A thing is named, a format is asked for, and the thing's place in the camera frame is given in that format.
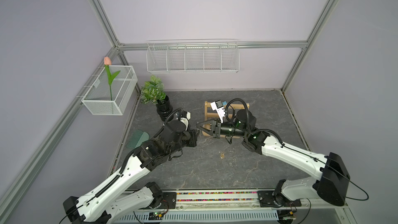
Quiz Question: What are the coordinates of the green artificial potted plant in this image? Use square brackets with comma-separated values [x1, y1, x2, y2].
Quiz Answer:
[140, 75, 166, 105]

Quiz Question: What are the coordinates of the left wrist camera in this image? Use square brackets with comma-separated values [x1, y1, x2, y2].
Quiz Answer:
[176, 110, 191, 130]

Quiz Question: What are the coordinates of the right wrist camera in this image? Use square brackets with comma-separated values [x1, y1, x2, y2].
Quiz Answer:
[210, 100, 226, 123]

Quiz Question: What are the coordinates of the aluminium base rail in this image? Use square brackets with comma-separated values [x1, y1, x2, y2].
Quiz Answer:
[87, 188, 349, 212]

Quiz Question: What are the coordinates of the black plant pot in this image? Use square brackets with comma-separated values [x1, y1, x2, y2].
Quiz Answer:
[156, 95, 173, 121]

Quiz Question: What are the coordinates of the white mesh wall basket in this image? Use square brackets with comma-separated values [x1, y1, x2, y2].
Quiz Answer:
[78, 65, 137, 116]

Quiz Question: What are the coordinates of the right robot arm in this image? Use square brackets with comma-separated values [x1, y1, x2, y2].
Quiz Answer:
[197, 98, 352, 208]

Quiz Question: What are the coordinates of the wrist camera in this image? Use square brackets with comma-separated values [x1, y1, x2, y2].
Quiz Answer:
[210, 100, 226, 123]
[176, 110, 191, 130]

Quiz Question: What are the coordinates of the white wire wall shelf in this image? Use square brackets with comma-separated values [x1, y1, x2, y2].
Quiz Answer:
[146, 39, 240, 73]

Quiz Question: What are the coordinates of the teal dustpan brush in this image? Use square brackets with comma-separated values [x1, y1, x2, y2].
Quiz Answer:
[126, 130, 149, 149]

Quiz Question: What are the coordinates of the white cable duct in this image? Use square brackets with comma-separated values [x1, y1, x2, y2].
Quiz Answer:
[115, 209, 279, 224]

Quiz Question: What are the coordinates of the pink artificial tulip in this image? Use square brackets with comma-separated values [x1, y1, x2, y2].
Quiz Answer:
[104, 57, 120, 101]

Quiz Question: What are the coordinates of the wooden jewelry display stand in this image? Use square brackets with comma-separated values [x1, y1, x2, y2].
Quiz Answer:
[202, 101, 250, 137]

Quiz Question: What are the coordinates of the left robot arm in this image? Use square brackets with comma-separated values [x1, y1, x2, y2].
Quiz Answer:
[63, 108, 199, 224]

